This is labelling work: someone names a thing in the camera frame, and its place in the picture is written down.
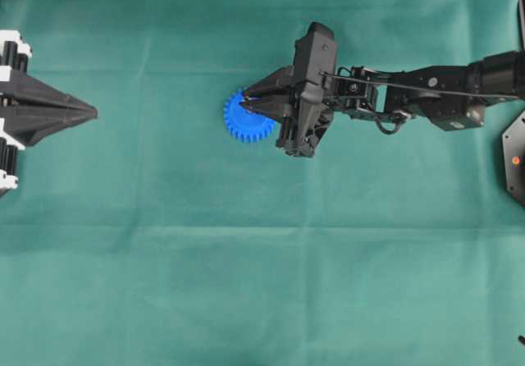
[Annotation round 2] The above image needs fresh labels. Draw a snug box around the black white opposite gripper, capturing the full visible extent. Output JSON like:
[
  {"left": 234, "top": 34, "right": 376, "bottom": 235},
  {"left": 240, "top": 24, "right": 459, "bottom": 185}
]
[{"left": 1, "top": 30, "right": 98, "bottom": 196}]

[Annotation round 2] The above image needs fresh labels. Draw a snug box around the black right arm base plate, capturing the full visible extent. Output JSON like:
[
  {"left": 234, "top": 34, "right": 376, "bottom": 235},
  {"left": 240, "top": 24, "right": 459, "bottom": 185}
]
[{"left": 502, "top": 112, "right": 525, "bottom": 207}]

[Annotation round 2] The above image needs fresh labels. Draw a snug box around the blue plastic gear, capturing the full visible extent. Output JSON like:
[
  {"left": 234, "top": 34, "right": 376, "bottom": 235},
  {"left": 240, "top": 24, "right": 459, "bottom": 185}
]
[{"left": 223, "top": 89, "right": 276, "bottom": 143}]

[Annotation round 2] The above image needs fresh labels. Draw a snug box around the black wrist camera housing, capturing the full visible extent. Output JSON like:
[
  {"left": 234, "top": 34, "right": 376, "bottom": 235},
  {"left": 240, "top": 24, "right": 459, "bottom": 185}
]
[{"left": 292, "top": 22, "right": 337, "bottom": 104}]

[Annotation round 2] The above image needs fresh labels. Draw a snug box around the green table cloth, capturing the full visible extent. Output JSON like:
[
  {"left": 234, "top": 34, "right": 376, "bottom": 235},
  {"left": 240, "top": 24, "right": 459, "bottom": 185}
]
[{"left": 1, "top": 0, "right": 524, "bottom": 365}]

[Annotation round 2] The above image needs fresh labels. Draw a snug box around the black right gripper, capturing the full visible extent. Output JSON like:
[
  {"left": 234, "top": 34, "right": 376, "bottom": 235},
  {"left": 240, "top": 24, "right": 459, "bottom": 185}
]
[{"left": 240, "top": 65, "right": 334, "bottom": 158}]

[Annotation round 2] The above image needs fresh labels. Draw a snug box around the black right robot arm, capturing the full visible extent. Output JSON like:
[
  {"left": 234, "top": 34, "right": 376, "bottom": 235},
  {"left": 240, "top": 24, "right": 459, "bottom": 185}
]
[{"left": 1, "top": 22, "right": 524, "bottom": 193}]

